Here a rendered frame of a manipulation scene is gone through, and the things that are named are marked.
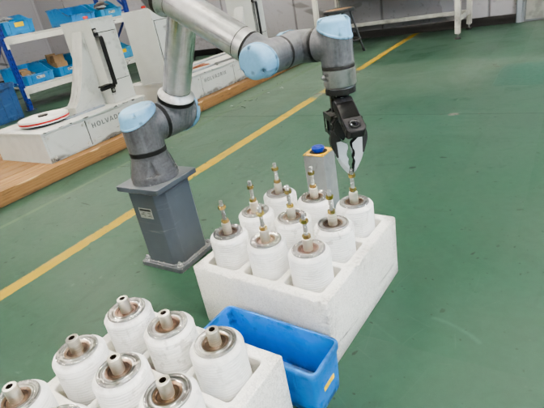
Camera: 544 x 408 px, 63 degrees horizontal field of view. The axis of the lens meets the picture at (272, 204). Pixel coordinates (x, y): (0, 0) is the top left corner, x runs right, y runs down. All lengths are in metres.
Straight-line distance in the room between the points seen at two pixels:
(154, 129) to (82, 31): 1.97
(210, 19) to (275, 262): 0.56
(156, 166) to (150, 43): 2.29
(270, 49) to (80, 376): 0.73
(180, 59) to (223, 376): 0.92
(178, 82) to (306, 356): 0.87
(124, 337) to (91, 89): 2.50
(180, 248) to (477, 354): 0.91
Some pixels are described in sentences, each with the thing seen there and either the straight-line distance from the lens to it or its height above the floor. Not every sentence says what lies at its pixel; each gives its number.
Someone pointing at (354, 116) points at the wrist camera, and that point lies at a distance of 1.03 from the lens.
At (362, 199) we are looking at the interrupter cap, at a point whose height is 0.25.
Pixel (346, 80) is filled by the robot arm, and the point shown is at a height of 0.57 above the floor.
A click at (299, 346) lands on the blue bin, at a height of 0.07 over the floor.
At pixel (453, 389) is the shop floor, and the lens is 1.04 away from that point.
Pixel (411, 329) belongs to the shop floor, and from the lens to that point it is 1.16.
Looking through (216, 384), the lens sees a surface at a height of 0.20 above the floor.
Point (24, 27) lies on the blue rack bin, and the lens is 6.03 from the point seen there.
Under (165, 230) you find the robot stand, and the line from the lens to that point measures 1.47.
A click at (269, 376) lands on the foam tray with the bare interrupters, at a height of 0.17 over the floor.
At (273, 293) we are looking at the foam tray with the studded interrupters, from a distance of 1.03.
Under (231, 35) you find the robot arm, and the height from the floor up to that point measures 0.70.
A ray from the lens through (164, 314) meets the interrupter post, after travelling 0.87.
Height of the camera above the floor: 0.78
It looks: 25 degrees down
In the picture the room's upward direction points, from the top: 11 degrees counter-clockwise
